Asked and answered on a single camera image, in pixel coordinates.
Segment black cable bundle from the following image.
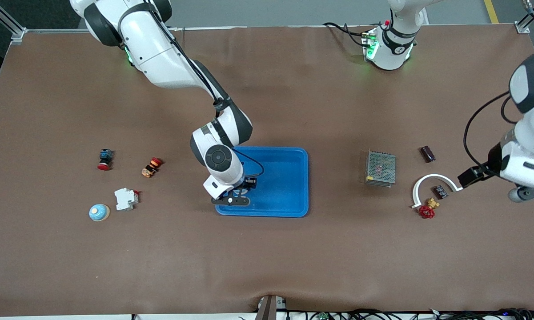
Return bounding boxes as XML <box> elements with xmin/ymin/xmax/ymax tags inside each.
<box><xmin>287</xmin><ymin>308</ymin><xmax>534</xmax><ymax>320</ymax></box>

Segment metal mesh power supply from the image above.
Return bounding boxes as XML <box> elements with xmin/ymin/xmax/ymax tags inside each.
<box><xmin>365</xmin><ymin>150</ymin><xmax>397</xmax><ymax>188</ymax></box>

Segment orange red button switch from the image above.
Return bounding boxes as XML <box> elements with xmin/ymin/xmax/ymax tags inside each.
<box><xmin>141</xmin><ymin>157</ymin><xmax>162</xmax><ymax>178</ymax></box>

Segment black base cables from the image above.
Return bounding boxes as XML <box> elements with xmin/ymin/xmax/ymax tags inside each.
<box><xmin>323</xmin><ymin>21</ymin><xmax>370</xmax><ymax>48</ymax></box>

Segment white circuit breaker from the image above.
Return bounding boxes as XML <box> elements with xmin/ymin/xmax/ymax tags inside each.
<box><xmin>114</xmin><ymin>188</ymin><xmax>140</xmax><ymax>211</ymax></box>

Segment brass valve red handwheel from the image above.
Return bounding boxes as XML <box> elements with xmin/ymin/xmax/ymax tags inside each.
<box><xmin>418</xmin><ymin>198</ymin><xmax>440</xmax><ymax>219</ymax></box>

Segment blue plastic tray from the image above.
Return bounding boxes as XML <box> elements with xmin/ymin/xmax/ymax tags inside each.
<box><xmin>215</xmin><ymin>146</ymin><xmax>309</xmax><ymax>218</ymax></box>

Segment red push button blue body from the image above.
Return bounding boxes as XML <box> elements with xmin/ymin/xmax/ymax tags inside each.
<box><xmin>97</xmin><ymin>149</ymin><xmax>114</xmax><ymax>171</ymax></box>

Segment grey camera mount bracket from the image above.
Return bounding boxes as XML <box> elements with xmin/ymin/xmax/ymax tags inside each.
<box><xmin>256</xmin><ymin>295</ymin><xmax>287</xmax><ymax>320</ymax></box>

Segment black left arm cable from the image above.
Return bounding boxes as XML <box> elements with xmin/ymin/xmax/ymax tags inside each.
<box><xmin>464</xmin><ymin>90</ymin><xmax>522</xmax><ymax>170</ymax></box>

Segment white curved plastic bracket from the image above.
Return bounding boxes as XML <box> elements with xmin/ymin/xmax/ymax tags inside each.
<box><xmin>411</xmin><ymin>174</ymin><xmax>464</xmax><ymax>209</ymax></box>

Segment aluminium frame corner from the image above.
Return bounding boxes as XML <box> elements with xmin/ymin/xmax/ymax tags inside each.
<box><xmin>515</xmin><ymin>9</ymin><xmax>534</xmax><ymax>34</ymax></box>
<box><xmin>0</xmin><ymin>0</ymin><xmax>27</xmax><ymax>44</ymax></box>

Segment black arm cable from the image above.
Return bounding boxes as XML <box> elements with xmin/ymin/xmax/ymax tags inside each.
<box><xmin>464</xmin><ymin>90</ymin><xmax>522</xmax><ymax>170</ymax></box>
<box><xmin>149</xmin><ymin>0</ymin><xmax>265</xmax><ymax>178</ymax></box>

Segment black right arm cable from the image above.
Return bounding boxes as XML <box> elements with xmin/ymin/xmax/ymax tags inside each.
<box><xmin>149</xmin><ymin>0</ymin><xmax>265</xmax><ymax>178</ymax></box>

